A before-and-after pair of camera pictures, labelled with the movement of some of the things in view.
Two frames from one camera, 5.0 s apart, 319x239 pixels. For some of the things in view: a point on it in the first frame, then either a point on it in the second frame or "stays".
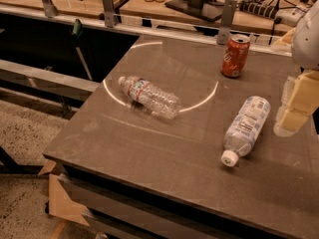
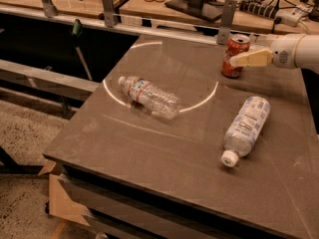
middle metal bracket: x=108 y=5 stays
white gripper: x=307 y=39 → x=283 y=53
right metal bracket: x=228 y=14 stays
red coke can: x=235 y=55 stays
